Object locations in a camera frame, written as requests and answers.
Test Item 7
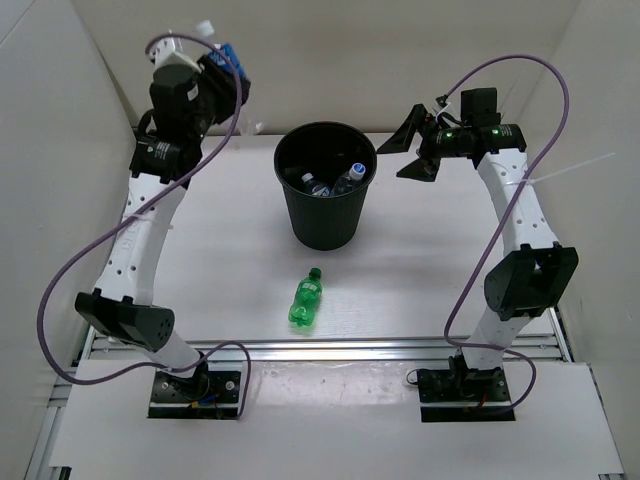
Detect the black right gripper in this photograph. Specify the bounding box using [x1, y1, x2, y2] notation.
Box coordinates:
[376, 104, 471, 183]

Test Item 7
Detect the blue label plastic bottle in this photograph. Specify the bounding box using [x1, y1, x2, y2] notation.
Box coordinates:
[208, 43, 248, 80]

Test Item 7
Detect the clear plastic bottle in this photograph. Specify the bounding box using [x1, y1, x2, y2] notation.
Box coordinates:
[161, 20, 264, 135]

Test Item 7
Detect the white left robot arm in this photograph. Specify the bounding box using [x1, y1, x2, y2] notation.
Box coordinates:
[75, 52, 250, 400]

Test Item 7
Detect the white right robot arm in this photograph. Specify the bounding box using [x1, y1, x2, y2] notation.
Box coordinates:
[378, 88, 578, 402]

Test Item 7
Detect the blue cap bottle in bin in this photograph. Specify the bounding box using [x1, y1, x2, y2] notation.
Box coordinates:
[331, 162, 367, 197]

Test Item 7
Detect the black ribbed plastic bin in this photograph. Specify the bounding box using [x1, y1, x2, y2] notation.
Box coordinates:
[274, 121, 377, 251]

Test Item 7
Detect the dark label bottle in bin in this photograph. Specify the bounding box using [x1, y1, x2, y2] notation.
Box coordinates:
[301, 173, 331, 197]

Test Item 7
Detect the white zip tie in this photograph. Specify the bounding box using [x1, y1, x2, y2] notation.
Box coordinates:
[506, 152, 616, 186]

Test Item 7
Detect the green plastic bottle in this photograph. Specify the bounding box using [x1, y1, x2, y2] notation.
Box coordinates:
[288, 268, 323, 327]

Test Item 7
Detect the aluminium front frame rail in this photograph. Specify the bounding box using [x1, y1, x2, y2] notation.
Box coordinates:
[82, 332, 566, 363]

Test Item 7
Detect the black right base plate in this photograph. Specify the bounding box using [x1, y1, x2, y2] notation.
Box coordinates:
[405, 356, 516, 423]

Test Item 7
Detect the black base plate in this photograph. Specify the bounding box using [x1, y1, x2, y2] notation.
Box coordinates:
[405, 356, 516, 423]
[147, 364, 241, 420]

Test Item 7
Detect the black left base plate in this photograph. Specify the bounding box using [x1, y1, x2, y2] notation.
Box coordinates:
[147, 364, 241, 420]

